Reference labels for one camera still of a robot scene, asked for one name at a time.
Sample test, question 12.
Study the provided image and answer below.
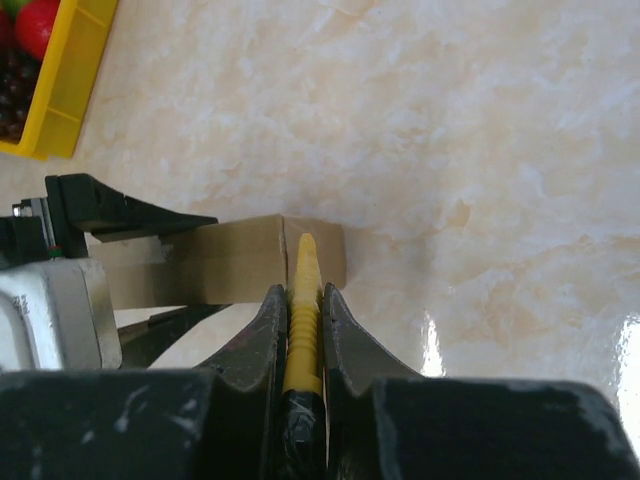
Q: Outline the brown cardboard express box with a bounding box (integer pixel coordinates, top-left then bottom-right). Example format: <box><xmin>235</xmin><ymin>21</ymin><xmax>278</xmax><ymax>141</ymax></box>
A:
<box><xmin>89</xmin><ymin>214</ymin><xmax>347</xmax><ymax>310</ymax></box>

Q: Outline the yellow utility knife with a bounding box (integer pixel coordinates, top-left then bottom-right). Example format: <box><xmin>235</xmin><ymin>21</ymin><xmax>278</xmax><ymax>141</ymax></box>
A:
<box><xmin>282</xmin><ymin>233</ymin><xmax>326</xmax><ymax>473</ymax></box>

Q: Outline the red apple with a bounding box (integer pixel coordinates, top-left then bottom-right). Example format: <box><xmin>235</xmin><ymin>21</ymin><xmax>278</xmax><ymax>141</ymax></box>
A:
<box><xmin>14</xmin><ymin>0</ymin><xmax>60</xmax><ymax>61</ymax></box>

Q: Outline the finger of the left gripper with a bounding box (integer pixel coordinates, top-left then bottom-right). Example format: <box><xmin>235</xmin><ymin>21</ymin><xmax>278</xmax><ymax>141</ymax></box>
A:
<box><xmin>118</xmin><ymin>304</ymin><xmax>229</xmax><ymax>369</ymax></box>

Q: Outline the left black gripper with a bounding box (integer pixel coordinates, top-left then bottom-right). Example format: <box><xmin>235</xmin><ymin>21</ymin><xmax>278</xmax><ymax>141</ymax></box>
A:
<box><xmin>1</xmin><ymin>173</ymin><xmax>218</xmax><ymax>270</ymax></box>

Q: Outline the dark grape bunch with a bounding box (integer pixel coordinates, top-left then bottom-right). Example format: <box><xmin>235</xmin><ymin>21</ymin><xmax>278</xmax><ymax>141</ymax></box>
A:
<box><xmin>0</xmin><ymin>48</ymin><xmax>41</xmax><ymax>143</ymax></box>

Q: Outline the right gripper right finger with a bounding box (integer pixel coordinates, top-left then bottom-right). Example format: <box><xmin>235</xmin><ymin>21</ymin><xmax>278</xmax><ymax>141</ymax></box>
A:
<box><xmin>323</xmin><ymin>285</ymin><xmax>639</xmax><ymax>479</ymax></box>

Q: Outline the yellow plastic tray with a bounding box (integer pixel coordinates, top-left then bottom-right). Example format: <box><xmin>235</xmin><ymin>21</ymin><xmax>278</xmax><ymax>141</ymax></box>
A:
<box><xmin>1</xmin><ymin>0</ymin><xmax>118</xmax><ymax>160</ymax></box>

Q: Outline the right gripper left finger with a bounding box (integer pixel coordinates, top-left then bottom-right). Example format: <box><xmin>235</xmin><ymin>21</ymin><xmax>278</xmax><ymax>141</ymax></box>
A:
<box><xmin>1</xmin><ymin>286</ymin><xmax>288</xmax><ymax>479</ymax></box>

